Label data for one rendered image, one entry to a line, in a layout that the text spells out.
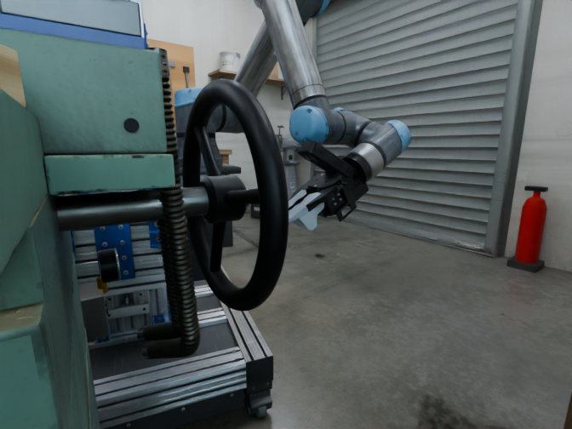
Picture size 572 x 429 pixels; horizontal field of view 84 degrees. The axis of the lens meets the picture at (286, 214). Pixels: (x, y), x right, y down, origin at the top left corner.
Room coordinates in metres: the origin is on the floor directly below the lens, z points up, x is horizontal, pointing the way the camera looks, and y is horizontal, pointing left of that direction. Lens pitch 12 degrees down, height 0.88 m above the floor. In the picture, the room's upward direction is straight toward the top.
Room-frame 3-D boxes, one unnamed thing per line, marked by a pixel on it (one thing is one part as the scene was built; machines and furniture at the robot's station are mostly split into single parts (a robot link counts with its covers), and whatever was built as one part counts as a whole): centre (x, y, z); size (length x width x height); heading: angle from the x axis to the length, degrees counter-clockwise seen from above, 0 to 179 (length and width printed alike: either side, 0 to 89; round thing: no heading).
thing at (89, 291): (0.52, 0.39, 0.58); 0.12 x 0.08 x 0.08; 123
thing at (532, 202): (2.24, -1.79, 0.30); 0.19 x 0.18 x 0.60; 127
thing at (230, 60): (3.91, 0.64, 1.81); 0.25 x 0.23 x 0.21; 37
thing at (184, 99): (1.01, 0.27, 0.98); 0.13 x 0.12 x 0.14; 137
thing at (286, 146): (4.27, -0.03, 0.57); 0.47 x 0.37 x 1.14; 127
